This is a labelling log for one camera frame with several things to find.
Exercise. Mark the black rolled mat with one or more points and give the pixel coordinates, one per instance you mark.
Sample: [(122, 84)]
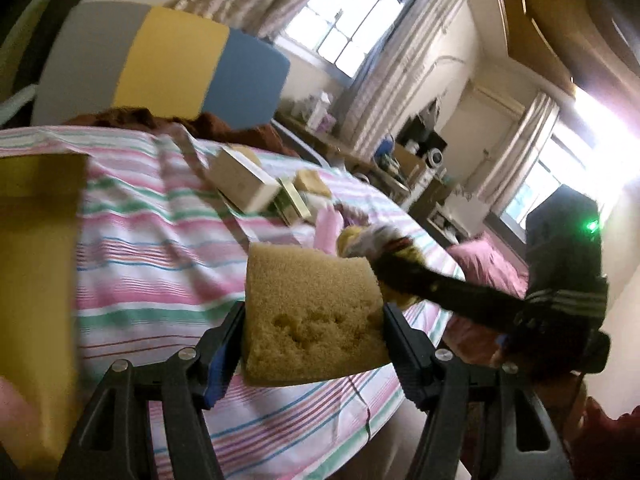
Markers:
[(27, 49)]

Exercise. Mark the gold metal tray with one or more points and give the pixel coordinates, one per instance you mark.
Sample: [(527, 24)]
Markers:
[(40, 200)]

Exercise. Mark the dark brown blanket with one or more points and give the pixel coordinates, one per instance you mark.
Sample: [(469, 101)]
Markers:
[(206, 126)]

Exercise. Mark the grey yellow blue headboard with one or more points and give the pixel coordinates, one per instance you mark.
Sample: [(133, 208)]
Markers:
[(172, 63)]

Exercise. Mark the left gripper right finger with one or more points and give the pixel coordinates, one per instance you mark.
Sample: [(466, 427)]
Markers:
[(413, 357)]

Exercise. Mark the white small fan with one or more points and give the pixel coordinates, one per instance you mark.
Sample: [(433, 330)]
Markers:
[(434, 158)]

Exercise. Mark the white carton on desk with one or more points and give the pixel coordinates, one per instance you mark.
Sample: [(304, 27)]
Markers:
[(317, 107)]

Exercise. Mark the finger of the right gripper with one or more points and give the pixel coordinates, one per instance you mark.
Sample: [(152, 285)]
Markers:
[(481, 304)]

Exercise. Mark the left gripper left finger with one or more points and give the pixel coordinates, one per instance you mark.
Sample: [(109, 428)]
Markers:
[(219, 353)]

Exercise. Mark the white cardboard box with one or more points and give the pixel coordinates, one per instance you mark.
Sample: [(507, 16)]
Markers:
[(242, 182)]

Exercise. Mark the wooden bedside desk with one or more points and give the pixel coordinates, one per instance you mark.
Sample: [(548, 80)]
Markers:
[(339, 155)]

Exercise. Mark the window with metal bars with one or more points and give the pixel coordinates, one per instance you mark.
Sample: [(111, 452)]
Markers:
[(339, 34)]

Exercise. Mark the beige patterned right curtain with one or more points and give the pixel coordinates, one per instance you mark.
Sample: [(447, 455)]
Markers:
[(391, 74)]

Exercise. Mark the pink pillow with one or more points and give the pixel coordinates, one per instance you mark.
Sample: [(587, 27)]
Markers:
[(482, 263)]

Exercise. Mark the striped pink green bedsheet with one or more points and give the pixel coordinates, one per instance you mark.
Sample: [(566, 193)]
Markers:
[(161, 259)]

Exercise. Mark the yellow sponge block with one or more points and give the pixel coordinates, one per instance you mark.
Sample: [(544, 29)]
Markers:
[(309, 181), (309, 317)]

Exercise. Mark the pink striped sock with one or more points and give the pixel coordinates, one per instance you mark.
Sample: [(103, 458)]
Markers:
[(329, 225)]

